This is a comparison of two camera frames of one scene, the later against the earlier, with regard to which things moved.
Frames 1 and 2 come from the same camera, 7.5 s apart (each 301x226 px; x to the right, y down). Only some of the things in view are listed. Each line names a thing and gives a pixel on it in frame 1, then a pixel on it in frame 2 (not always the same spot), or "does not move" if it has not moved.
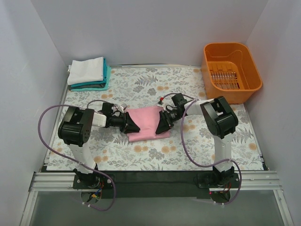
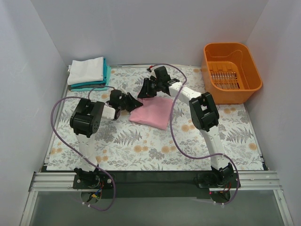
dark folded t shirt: x=91 y=86 does not move
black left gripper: x=125 y=122 -> x=128 y=101
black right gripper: x=166 y=118 -> x=150 y=85
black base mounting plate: x=155 y=184 does not move
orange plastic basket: x=229 y=71 does not move
